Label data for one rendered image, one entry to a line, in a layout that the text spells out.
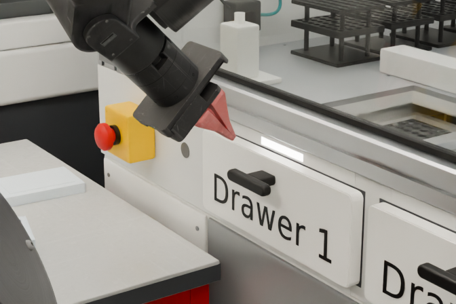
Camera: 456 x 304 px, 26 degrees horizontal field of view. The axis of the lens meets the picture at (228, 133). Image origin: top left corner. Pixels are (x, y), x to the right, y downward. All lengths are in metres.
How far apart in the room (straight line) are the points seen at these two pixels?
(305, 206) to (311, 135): 0.08
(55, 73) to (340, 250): 0.94
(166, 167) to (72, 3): 0.57
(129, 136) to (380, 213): 0.49
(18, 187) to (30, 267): 1.23
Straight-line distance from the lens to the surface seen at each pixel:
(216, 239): 1.33
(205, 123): 1.01
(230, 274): 1.32
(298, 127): 1.13
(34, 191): 1.50
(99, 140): 1.41
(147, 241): 1.35
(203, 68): 1.01
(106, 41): 0.91
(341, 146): 1.08
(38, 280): 0.29
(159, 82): 0.98
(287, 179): 1.14
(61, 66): 1.89
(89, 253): 1.32
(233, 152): 1.22
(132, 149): 1.40
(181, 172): 1.37
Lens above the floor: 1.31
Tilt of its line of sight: 18 degrees down
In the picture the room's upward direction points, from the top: straight up
